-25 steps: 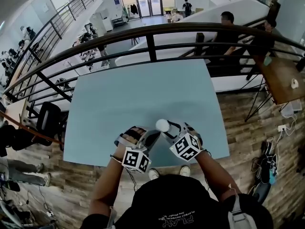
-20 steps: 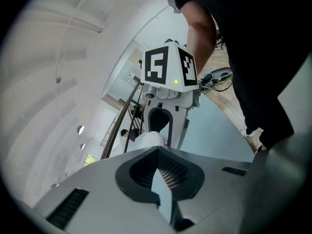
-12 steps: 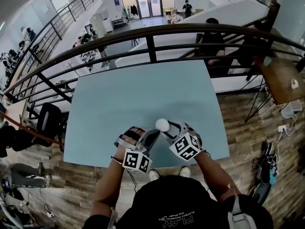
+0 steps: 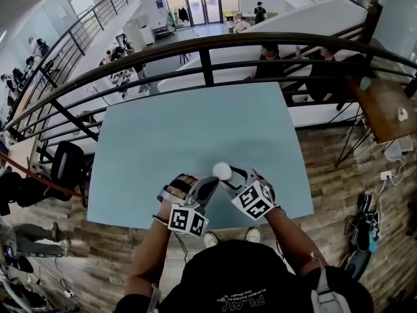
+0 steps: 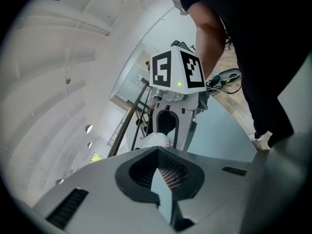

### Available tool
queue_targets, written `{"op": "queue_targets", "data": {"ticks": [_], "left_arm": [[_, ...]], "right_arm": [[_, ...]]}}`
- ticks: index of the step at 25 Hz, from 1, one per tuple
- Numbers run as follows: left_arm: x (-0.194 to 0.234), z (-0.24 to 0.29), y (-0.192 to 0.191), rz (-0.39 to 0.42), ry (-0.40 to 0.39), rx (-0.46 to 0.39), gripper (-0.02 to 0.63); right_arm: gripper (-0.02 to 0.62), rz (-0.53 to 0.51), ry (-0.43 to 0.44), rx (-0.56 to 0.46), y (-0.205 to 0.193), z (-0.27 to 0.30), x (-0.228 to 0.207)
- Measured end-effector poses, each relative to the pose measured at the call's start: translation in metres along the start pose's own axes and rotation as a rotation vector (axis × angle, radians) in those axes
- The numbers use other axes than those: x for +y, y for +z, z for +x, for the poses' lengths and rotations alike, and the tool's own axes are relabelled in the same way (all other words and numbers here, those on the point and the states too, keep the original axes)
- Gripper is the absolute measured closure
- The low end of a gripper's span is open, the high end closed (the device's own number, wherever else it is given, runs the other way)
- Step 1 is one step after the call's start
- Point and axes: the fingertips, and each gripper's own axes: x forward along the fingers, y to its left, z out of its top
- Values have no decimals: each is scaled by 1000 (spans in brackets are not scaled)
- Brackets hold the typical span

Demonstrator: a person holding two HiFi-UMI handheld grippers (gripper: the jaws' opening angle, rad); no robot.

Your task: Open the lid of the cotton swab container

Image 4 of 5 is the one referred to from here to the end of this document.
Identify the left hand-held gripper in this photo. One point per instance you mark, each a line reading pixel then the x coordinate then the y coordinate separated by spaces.
pixel 187 222

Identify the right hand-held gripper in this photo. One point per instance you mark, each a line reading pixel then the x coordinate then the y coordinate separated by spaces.
pixel 254 202

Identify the small white ball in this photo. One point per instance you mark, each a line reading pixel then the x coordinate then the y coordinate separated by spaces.
pixel 222 170

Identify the person's right forearm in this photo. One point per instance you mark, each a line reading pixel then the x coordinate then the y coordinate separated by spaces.
pixel 286 236

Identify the person's left forearm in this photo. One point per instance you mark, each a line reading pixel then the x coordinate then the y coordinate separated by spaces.
pixel 150 253

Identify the clear plastic container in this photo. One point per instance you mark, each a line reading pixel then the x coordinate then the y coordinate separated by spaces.
pixel 399 147

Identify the person's left hand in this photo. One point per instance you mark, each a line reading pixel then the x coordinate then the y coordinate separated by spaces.
pixel 182 186

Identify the person's white left shoe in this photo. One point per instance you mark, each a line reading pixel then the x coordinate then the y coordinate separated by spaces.
pixel 210 240

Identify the person's white shoe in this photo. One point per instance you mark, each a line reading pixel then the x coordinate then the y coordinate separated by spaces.
pixel 210 240
pixel 253 235

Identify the person's white right shoe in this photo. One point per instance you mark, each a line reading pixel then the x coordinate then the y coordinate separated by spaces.
pixel 253 235

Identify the person's black t-shirt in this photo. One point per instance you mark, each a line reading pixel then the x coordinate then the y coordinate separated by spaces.
pixel 241 272

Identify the brown wooden coat rack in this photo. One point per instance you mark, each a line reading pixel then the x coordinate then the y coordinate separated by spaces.
pixel 81 195

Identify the black backpack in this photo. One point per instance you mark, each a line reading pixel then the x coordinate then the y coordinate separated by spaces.
pixel 363 223

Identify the black curved metal railing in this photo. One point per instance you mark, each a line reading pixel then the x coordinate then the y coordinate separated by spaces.
pixel 208 43

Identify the black office chair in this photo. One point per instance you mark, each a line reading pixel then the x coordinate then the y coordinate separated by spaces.
pixel 66 163

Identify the dark blue oval object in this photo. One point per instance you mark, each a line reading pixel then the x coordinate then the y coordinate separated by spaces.
pixel 357 266

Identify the white power strip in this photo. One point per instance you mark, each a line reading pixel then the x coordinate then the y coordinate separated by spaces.
pixel 68 293
pixel 386 175

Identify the blue bottle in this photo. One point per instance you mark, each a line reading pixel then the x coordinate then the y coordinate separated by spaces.
pixel 373 244

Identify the wooden side table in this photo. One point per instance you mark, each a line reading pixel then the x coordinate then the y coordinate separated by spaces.
pixel 381 109

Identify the pale green cup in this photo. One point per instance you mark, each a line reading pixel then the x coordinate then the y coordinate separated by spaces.
pixel 365 83

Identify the black low shelf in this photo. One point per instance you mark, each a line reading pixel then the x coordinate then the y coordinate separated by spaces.
pixel 163 32

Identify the white cabinet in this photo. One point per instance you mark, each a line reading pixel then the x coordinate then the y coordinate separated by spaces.
pixel 137 31

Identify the black hanging jacket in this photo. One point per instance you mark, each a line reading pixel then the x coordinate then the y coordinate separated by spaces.
pixel 183 14

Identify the white tape roll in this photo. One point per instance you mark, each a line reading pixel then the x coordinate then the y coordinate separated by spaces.
pixel 403 114

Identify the glass entrance door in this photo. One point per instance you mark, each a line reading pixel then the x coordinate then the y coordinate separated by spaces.
pixel 195 3

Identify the black garment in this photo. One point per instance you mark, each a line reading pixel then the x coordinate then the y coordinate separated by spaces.
pixel 23 191

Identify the light wooden desk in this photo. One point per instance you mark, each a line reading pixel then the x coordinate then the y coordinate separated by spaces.
pixel 23 153

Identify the black balcony railing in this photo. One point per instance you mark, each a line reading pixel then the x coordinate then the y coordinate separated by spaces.
pixel 104 3

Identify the blue wall sign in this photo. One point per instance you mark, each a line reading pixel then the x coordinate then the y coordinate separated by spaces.
pixel 159 4

